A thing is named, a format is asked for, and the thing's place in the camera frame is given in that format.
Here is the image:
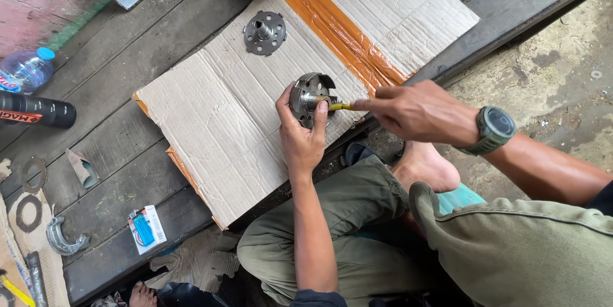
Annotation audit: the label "person's right hand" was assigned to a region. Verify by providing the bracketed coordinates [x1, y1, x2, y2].
[351, 80, 481, 149]

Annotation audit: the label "person's left hand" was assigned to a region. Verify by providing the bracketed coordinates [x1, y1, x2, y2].
[275, 81, 330, 174]

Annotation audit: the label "round metal clutch housing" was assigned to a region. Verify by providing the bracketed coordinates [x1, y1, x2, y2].
[289, 72, 339, 129]

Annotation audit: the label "flattened cardboard sheet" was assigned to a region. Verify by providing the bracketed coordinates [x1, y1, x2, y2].
[132, 0, 481, 230]

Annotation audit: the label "person's bare foot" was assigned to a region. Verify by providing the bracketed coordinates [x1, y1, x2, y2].
[392, 140, 461, 194]

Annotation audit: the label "black sandal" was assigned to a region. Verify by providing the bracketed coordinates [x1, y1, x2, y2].
[343, 142, 384, 168]

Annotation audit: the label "green wrist watch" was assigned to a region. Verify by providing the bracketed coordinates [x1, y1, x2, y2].
[457, 106, 517, 157]

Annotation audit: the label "teal sandal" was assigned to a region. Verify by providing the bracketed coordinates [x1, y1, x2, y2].
[437, 182, 486, 216]

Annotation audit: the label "round metal drive plate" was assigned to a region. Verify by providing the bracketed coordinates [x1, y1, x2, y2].
[243, 10, 288, 57]

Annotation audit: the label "person's olive trousers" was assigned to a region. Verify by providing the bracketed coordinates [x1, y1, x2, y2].
[237, 155, 613, 307]

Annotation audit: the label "blue lighter in blister pack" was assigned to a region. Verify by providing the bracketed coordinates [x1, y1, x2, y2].
[127, 205, 168, 255]

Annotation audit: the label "black glossy object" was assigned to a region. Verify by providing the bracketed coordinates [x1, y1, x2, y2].
[156, 282, 231, 307]

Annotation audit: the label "folded sandpaper piece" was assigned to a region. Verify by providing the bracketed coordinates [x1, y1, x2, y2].
[65, 148, 100, 189]

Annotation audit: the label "grey metal brake shoe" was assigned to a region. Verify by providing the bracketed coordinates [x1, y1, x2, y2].
[46, 215, 91, 256]

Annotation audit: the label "black spray can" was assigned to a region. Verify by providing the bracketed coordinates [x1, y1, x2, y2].
[0, 90, 77, 130]

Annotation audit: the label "clear plastic water bottle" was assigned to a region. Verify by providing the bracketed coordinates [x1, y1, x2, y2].
[0, 47, 56, 94]

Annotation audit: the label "brown cardboard piece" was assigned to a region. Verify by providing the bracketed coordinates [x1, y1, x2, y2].
[0, 158, 72, 307]

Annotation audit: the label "grey metal rod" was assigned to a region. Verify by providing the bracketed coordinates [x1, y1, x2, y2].
[25, 251, 49, 307]

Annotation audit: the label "rusty metal ring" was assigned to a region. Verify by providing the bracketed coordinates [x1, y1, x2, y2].
[20, 157, 49, 195]
[16, 195, 44, 234]

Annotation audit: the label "yellow handled tool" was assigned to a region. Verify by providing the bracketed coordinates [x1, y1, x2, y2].
[0, 269, 37, 307]

